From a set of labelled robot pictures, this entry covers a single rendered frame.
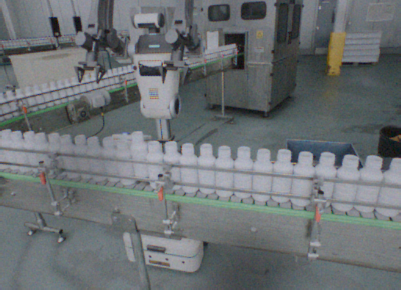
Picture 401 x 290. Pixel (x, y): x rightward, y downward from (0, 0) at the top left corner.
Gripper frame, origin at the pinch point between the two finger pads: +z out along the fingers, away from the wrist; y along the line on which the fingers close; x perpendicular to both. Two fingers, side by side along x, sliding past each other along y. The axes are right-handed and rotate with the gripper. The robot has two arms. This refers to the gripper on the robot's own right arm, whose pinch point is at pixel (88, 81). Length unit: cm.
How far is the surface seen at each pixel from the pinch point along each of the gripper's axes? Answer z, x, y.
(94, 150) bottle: 33, -32, 27
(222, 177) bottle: 37, -35, 73
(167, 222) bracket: 53, -34, 57
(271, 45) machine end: -144, 282, 100
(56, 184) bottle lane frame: 47, -27, 10
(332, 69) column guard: -242, 649, 286
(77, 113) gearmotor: 8, 64, -49
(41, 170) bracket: 42, -36, 11
